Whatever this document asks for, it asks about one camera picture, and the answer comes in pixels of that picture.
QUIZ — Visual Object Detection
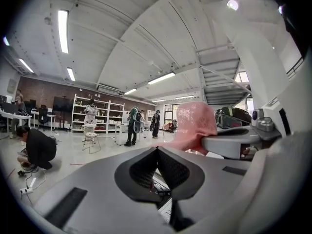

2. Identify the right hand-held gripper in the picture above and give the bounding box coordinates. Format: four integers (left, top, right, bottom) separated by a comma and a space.
192, 57, 312, 234

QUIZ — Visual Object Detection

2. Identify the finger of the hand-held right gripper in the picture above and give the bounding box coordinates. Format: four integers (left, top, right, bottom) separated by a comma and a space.
201, 130, 259, 159

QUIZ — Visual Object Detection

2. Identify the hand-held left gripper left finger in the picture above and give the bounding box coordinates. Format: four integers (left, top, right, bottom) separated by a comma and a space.
34, 146, 173, 234

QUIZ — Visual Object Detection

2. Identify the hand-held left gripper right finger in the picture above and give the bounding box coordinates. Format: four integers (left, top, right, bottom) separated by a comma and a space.
157, 146, 252, 234

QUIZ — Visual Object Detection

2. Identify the pink cloth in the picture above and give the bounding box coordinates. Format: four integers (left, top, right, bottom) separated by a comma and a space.
156, 101, 218, 156

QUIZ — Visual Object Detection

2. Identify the black glossy appliance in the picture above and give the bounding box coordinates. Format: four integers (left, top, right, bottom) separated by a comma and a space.
215, 106, 253, 130

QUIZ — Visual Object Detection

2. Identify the white metal staircase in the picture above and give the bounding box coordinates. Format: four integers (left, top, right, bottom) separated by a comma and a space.
195, 46, 253, 107

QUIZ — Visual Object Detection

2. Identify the white shelf unit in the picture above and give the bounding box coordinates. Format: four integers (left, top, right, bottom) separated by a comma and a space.
71, 93, 126, 134

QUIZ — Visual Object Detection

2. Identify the black metal railing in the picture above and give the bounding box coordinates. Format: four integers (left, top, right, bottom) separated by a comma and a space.
286, 57, 304, 79

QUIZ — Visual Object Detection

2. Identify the black office chair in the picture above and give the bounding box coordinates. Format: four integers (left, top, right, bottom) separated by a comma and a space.
37, 104, 49, 132

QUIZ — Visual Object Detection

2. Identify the black screen on stand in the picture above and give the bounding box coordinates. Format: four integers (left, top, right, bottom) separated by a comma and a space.
52, 96, 74, 113

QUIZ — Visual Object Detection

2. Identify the white ceiling air conditioner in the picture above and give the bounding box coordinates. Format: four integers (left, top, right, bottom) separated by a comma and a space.
97, 83, 122, 94

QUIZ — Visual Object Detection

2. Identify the white desk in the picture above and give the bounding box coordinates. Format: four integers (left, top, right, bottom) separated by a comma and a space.
0, 112, 33, 134

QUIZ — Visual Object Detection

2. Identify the white wire chair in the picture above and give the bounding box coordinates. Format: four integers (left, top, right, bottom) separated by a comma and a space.
82, 124, 102, 155

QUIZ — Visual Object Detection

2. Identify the tangle of black cables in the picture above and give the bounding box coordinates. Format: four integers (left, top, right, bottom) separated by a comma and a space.
17, 150, 47, 180

